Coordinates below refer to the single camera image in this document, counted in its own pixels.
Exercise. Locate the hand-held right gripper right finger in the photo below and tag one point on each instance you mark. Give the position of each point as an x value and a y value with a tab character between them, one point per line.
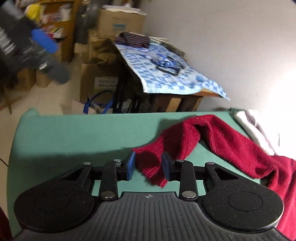
166	166

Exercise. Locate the green felt table cover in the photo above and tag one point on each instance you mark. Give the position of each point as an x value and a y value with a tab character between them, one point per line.
69	139

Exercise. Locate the dark red knitted sweater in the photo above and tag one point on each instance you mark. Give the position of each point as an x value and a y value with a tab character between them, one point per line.
219	139

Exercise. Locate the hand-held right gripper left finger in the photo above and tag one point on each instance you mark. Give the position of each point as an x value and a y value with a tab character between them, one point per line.
130	165

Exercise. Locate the blue plastic wrapper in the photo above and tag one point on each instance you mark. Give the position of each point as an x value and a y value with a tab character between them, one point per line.
164	60

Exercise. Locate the wooden table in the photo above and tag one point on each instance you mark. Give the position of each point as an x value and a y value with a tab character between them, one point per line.
185	103

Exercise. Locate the flat black case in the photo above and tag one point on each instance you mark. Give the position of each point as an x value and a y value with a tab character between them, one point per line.
168	70

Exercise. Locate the white folded garment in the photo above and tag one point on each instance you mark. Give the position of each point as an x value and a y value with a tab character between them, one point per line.
249	129

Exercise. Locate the labelled cardboard box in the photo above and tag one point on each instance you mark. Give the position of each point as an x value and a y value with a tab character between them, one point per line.
97	81

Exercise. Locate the crumpled brown cardboard box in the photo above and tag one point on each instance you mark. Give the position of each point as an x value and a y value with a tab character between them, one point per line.
101	52

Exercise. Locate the black metal stand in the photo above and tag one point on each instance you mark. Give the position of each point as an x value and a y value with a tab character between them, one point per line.
122	92

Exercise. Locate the blue checkered cloth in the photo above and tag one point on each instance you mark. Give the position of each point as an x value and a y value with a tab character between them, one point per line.
161	81

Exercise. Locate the striped dark garment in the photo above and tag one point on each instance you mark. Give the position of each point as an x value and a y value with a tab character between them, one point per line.
134	40

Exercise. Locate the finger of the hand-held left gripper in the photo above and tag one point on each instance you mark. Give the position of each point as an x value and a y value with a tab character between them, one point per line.
55	70
45	41

